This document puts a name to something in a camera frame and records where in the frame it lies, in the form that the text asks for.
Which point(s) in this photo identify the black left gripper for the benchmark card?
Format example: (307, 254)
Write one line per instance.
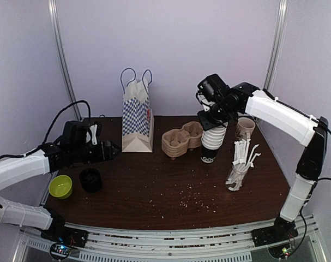
(106, 154)

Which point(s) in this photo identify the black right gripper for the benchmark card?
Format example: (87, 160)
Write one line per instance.
(209, 122)

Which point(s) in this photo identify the stack of black cup lids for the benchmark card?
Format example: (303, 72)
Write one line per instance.
(90, 180)

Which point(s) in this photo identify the stack of paper cups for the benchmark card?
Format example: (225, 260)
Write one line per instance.
(211, 142)

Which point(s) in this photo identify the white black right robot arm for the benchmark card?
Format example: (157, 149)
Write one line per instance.
(308, 131)

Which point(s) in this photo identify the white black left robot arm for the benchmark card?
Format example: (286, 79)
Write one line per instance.
(14, 169)

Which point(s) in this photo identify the beige ceramic mug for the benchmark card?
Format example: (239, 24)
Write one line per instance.
(244, 128)

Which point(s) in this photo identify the blue checkered paper bag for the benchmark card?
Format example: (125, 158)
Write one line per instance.
(137, 115)

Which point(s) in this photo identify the glass of wrapped straws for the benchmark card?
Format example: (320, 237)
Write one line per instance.
(244, 158)

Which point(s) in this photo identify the green bowl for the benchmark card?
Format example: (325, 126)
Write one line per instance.
(61, 187)

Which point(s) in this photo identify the brown pulp cup carrier stack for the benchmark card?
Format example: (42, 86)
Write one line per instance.
(176, 142)

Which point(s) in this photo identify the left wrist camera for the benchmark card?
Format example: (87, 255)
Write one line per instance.
(76, 133)

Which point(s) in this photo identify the right aluminium frame post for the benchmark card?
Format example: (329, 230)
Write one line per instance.
(278, 40)

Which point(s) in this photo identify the aluminium frame post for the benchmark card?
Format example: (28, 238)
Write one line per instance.
(278, 40)
(52, 5)

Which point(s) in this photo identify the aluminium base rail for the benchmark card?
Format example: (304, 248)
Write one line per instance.
(231, 243)

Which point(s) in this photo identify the left aluminium frame post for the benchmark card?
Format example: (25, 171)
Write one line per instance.
(52, 5)

